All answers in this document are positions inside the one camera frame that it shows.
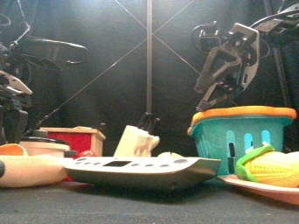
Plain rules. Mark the tan toy eggshell half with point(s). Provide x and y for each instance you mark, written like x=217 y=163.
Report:
x=10 y=150

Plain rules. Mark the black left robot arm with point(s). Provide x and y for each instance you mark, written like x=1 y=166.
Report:
x=46 y=52

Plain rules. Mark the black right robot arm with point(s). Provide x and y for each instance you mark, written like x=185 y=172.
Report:
x=281 y=26

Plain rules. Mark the cream pot with black lid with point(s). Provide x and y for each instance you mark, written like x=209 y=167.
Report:
x=42 y=148

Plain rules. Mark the teal basket with orange rim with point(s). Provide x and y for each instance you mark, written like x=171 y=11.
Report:
x=209 y=137

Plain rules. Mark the wooden box with red panel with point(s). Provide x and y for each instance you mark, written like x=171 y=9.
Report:
x=77 y=140

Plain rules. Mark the red toy apple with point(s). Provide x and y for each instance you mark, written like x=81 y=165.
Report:
x=85 y=154

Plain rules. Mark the light green toy starfruit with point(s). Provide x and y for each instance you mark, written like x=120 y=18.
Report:
x=169 y=155

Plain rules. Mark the cream toy knife block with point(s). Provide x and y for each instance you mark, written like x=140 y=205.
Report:
x=133 y=143

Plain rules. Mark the yellow toy corn green husk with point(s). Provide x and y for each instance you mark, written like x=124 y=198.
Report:
x=272 y=170

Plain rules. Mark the grey kitchen scale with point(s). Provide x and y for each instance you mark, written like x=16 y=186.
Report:
x=144 y=175

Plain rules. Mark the pink plastic tray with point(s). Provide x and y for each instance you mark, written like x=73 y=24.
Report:
x=272 y=191

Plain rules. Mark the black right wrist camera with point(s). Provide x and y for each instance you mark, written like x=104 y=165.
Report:
x=208 y=43

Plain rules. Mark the grey metal frame pole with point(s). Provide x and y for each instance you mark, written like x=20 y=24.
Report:
x=148 y=58

